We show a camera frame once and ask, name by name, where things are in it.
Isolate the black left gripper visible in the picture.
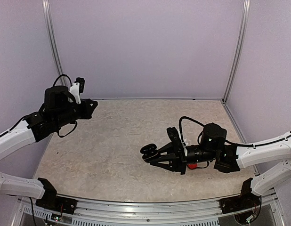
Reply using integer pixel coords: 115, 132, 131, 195
54, 98, 97, 129

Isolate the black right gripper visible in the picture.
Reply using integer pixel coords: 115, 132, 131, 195
149, 142, 218, 175

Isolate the black earbud charging case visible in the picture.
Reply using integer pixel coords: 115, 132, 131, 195
140, 144, 158, 163

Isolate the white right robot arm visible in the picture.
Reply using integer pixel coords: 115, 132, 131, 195
140, 123, 291, 209

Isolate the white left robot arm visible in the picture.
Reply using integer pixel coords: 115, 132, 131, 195
0, 83, 98, 210

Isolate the red round object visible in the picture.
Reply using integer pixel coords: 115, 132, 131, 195
187, 163, 198, 170

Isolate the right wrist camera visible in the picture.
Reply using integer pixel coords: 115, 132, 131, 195
167, 127, 187, 152

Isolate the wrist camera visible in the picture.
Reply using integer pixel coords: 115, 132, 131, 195
68, 77, 85, 104
167, 127, 187, 152

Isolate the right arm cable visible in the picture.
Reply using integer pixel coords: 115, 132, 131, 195
179, 116, 291, 148

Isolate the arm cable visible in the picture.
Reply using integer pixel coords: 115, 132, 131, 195
52, 74, 73, 89
179, 116, 291, 148

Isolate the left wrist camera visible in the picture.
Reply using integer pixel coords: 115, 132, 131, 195
68, 77, 85, 104

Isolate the left aluminium frame post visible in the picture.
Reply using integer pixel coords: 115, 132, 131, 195
41, 0, 64, 76

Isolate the aluminium frame post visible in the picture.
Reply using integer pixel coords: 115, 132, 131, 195
41, 0, 64, 76
222, 0, 251, 105

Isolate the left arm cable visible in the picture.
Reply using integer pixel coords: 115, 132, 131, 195
52, 74, 73, 89

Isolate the front aluminium rail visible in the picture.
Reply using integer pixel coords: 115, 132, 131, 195
17, 186, 283, 226

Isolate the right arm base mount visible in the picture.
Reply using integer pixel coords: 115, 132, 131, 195
219, 193, 261, 214

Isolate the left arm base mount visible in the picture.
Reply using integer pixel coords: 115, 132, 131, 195
36, 196, 77, 215

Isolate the right aluminium frame post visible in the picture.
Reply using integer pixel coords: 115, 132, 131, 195
222, 0, 251, 105

